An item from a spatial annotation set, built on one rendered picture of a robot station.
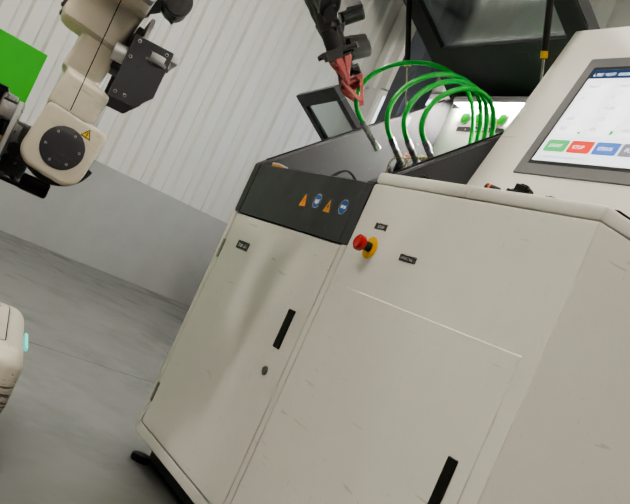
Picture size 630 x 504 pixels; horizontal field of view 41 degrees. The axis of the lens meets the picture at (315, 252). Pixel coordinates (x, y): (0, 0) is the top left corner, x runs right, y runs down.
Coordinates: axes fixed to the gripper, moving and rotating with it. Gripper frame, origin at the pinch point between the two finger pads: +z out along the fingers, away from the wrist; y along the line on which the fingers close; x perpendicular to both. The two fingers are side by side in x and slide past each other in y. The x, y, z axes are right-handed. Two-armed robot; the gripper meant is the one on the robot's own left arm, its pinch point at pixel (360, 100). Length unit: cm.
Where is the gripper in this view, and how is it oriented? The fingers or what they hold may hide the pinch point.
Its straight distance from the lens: 250.8
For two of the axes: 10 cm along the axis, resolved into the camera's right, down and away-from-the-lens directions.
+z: 3.7, 8.7, -3.3
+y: 0.7, 3.3, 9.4
